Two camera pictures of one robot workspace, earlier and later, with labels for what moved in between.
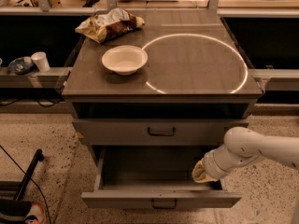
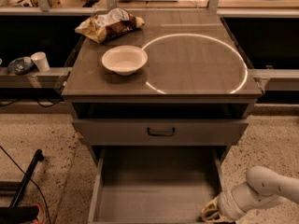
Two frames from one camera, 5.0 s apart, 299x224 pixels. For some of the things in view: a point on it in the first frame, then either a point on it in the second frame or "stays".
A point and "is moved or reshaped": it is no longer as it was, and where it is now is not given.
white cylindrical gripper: (212, 166) -> (222, 204)
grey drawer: (159, 177) is moved or reshaped
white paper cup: (41, 61) stays
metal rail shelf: (52, 78) stays
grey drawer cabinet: (196, 84) stays
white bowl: (124, 59) stays
